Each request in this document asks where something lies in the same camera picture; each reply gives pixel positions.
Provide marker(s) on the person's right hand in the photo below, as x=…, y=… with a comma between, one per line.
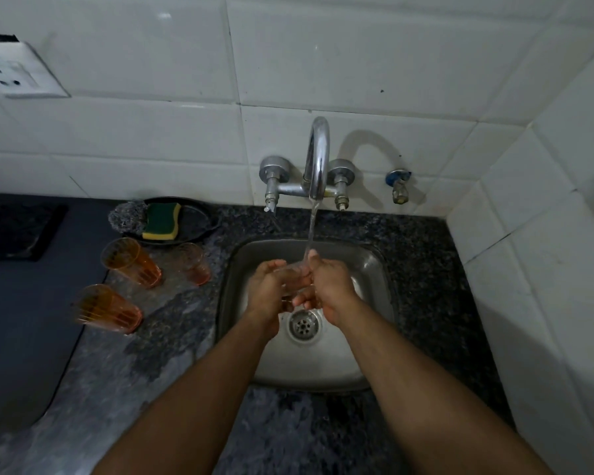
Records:
x=331, y=291

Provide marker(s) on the person's left hand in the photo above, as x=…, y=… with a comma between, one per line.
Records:
x=267, y=291

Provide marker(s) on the person's left thumb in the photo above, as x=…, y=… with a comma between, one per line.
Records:
x=274, y=266

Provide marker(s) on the person's right thumb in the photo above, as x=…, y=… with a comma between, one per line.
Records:
x=315, y=263

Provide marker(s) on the clear drinking glass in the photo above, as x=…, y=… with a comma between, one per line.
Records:
x=295, y=281

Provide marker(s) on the person's right forearm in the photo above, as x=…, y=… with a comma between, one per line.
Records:
x=425, y=390

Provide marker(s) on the person's left forearm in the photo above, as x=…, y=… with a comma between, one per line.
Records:
x=198, y=395

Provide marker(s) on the stainless steel sink basin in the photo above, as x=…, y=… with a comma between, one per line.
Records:
x=307, y=316

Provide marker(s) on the round sink drain strainer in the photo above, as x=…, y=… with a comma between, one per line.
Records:
x=305, y=324

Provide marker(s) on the orange ribbed plastic tumbler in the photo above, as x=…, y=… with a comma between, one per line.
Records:
x=196, y=264
x=106, y=309
x=128, y=262

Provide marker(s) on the black oval soap dish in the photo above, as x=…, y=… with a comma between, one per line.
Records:
x=183, y=220

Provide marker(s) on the green and yellow sponge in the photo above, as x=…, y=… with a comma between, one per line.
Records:
x=162, y=221

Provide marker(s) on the steel wool scrubber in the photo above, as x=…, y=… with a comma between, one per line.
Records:
x=127, y=217

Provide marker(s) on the black stove top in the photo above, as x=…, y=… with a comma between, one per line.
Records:
x=17, y=227

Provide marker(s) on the chrome wall-mounted sink faucet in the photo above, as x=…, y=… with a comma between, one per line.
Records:
x=317, y=168

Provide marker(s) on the small blue-capped wall tap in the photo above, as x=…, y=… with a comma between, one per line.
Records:
x=400, y=185

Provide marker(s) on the white wall power socket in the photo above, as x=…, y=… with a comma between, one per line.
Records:
x=15, y=69

